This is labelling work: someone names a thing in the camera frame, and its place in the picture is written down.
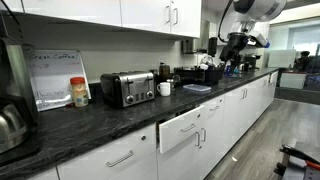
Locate stainless steel toaster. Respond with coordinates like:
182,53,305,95
99,70,157,109

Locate small white drawer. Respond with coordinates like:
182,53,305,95
199,94,226,118

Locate white upper cabinets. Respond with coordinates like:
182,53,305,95
0,0,203,39

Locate seated person in background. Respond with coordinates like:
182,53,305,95
294,50,314,72

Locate blue bottle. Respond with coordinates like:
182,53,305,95
225,63,237,77

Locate black wall dispenser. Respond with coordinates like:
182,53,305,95
207,36,219,58

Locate white background panel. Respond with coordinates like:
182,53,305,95
267,49,297,69

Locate small black coffee maker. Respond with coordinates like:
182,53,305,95
243,53,263,71

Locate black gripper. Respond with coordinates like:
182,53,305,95
219,32,250,72

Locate jar with orange lid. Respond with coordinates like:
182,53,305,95
69,76,90,108

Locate clear plastic lidded container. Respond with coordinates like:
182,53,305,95
182,83,213,94

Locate white drawer with lock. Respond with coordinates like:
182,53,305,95
55,123,158,180

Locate stainless steel carafe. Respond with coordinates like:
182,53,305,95
0,101,29,155

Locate black steel coffee machine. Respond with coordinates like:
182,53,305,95
0,9,40,166

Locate tall brown canister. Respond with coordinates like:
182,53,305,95
158,61,172,84

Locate white background desk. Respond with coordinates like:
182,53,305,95
279,72,307,90

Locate white drawer with wooden interior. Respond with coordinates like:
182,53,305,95
157,105,206,155

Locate clear glass pitcher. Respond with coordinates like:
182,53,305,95
199,54,215,71

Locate whiteboard coffee sign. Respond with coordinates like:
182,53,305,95
24,49,92,112

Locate white ceramic mug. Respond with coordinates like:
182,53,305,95
156,81,172,98

